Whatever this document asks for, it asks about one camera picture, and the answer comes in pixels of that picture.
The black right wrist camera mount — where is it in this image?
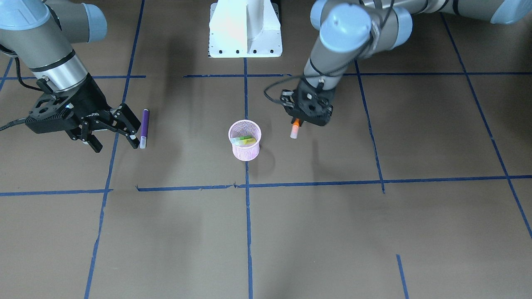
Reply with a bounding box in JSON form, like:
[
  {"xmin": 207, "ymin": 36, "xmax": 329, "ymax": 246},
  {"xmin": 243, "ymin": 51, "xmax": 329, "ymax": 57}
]
[{"xmin": 24, "ymin": 93, "xmax": 80, "ymax": 134}]

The green highlighter pen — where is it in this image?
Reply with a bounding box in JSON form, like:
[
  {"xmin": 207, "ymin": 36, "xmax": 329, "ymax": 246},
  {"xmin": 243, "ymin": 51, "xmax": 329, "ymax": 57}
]
[{"xmin": 230, "ymin": 135, "xmax": 254, "ymax": 145}]

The yellow highlighter pen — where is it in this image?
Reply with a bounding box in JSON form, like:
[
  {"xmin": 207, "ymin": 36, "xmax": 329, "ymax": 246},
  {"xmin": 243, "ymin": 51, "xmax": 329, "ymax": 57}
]
[{"xmin": 234, "ymin": 138, "xmax": 256, "ymax": 147}]

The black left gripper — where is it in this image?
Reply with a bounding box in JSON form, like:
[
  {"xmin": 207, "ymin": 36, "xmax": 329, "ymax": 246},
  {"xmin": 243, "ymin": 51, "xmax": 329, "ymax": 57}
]
[{"xmin": 287, "ymin": 79, "xmax": 334, "ymax": 127}]

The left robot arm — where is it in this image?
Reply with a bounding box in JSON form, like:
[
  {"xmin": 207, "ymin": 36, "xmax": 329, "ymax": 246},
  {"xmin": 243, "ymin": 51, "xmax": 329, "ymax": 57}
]
[{"xmin": 281, "ymin": 0, "xmax": 532, "ymax": 126}]

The purple highlighter pen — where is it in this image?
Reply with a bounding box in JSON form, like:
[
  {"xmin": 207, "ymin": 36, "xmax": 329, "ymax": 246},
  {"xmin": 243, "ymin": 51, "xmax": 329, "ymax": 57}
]
[{"xmin": 139, "ymin": 109, "xmax": 150, "ymax": 149}]

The black camera cable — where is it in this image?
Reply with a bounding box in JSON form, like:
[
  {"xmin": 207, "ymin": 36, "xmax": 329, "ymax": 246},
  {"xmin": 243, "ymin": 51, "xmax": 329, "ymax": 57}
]
[
  {"xmin": 0, "ymin": 56, "xmax": 46, "ymax": 132},
  {"xmin": 264, "ymin": 0, "xmax": 395, "ymax": 104}
]

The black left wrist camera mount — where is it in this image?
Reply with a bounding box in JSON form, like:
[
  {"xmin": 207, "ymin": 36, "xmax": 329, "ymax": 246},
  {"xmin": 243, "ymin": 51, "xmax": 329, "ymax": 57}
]
[{"xmin": 280, "ymin": 81, "xmax": 333, "ymax": 121}]

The orange highlighter pen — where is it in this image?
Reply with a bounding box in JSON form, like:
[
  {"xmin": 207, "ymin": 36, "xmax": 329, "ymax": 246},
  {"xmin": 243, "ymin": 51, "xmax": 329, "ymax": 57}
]
[{"xmin": 290, "ymin": 118, "xmax": 300, "ymax": 139}]

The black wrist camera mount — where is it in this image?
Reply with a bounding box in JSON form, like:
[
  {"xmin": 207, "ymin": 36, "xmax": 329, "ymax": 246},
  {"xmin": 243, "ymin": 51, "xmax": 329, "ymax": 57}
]
[
  {"xmin": 280, "ymin": 81, "xmax": 333, "ymax": 121},
  {"xmin": 24, "ymin": 93, "xmax": 80, "ymax": 134}
]

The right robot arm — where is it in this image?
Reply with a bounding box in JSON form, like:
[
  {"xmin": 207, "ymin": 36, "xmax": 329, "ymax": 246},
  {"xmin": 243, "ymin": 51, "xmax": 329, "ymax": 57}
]
[{"xmin": 0, "ymin": 0, "xmax": 141, "ymax": 153}]

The white camera stand post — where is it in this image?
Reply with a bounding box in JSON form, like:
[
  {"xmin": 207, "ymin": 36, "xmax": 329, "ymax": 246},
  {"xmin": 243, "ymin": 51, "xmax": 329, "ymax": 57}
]
[{"xmin": 208, "ymin": 0, "xmax": 283, "ymax": 59}]

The pink mesh pen holder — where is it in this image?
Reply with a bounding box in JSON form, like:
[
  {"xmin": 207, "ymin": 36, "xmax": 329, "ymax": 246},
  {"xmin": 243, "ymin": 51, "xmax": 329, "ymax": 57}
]
[{"xmin": 228, "ymin": 120, "xmax": 262, "ymax": 162}]

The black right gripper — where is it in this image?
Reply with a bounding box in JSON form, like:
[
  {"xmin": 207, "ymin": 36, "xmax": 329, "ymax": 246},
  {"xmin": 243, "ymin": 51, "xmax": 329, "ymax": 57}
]
[{"xmin": 66, "ymin": 74, "xmax": 141, "ymax": 153}]

